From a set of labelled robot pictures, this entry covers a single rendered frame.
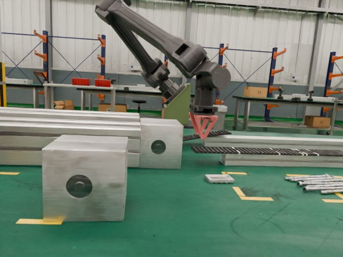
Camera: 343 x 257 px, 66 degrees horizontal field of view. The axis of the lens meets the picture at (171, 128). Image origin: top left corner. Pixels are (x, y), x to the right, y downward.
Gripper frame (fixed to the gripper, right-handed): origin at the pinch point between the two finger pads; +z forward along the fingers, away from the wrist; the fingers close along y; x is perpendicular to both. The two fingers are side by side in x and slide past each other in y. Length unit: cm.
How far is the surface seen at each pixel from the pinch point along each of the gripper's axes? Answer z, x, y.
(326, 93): -23, 566, -666
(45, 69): -43, -265, -733
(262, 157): 1.3, 9.6, 20.9
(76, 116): -4.8, -35.9, 4.5
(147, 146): -1.4, -17.8, 23.6
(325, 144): 1.2, 41.1, 2.2
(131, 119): -4.5, -21.4, 4.6
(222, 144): 2.3, 6.4, 1.9
